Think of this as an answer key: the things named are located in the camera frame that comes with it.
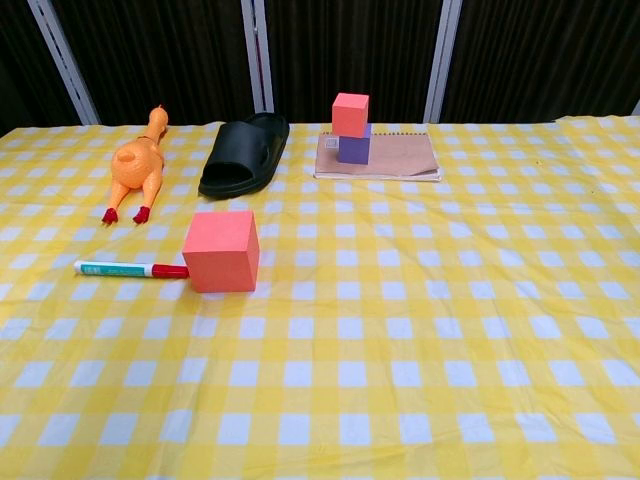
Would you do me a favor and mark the black pleated curtain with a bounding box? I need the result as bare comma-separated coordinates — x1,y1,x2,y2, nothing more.
0,0,640,136

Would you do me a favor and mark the brown spiral notebook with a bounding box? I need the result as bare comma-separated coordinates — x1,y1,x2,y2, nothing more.
312,130,443,183

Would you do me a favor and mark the large red foam cube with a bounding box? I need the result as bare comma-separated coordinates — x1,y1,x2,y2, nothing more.
181,210,261,294

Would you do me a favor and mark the purple foam cube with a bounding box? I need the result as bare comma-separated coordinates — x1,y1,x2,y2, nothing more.
337,123,373,166

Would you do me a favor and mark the white marker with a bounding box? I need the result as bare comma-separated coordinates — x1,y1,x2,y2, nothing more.
73,259,190,280

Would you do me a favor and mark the orange rubber chicken toy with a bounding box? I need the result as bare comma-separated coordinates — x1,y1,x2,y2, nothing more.
101,104,169,225

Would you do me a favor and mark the black slide slipper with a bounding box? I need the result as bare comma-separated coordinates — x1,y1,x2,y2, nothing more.
197,112,291,200

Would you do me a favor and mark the small red foam cube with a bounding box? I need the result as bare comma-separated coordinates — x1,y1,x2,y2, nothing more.
331,92,371,139

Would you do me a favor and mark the yellow checkered tablecloth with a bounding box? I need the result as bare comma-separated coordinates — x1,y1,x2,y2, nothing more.
0,115,640,480

